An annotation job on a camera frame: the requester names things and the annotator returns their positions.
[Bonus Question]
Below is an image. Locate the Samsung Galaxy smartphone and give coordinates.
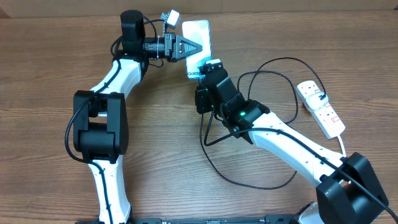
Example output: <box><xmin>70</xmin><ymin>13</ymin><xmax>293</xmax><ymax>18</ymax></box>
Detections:
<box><xmin>182</xmin><ymin>20</ymin><xmax>212</xmax><ymax>79</ymax></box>

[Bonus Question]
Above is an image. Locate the black USB charging cable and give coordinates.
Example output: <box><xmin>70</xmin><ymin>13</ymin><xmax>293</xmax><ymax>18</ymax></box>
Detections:
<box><xmin>198</xmin><ymin>57</ymin><xmax>327</xmax><ymax>190</ymax></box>

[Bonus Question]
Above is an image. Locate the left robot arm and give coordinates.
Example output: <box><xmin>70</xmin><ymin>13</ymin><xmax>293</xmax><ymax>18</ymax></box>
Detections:
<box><xmin>65</xmin><ymin>10</ymin><xmax>202</xmax><ymax>224</ymax></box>

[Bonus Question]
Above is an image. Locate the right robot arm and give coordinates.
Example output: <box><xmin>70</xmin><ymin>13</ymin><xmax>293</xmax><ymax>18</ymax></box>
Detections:
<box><xmin>195</xmin><ymin>60</ymin><xmax>397</xmax><ymax>224</ymax></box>

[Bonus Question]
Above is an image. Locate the white charger plug adapter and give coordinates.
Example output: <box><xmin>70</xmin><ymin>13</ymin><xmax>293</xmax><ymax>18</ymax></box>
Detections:
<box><xmin>304</xmin><ymin>92</ymin><xmax>329</xmax><ymax>112</ymax></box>

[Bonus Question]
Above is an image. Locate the white power strip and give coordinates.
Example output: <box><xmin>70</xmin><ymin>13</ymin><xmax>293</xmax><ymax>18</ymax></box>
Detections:
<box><xmin>296</xmin><ymin>80</ymin><xmax>345</xmax><ymax>140</ymax></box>

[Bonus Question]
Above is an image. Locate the white power strip cord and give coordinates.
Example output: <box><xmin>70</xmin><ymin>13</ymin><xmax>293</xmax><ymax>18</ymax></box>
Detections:
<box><xmin>337</xmin><ymin>136</ymin><xmax>348</xmax><ymax>158</ymax></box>

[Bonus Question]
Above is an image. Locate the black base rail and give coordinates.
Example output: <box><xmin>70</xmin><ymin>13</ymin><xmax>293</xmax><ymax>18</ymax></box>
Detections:
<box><xmin>74</xmin><ymin>213</ymin><xmax>312</xmax><ymax>224</ymax></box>

